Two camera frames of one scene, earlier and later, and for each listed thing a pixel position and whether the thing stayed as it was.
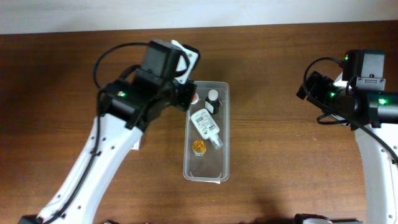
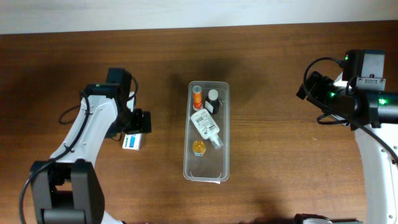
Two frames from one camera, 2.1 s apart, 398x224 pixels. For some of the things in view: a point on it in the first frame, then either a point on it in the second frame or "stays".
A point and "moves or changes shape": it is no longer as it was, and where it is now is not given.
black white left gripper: (185, 95) → (145, 122)
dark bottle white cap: (212, 101) stays
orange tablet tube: (195, 99) moves or changes shape
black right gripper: (310, 88) stays
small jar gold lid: (199, 147) stays
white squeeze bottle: (208, 127) stays
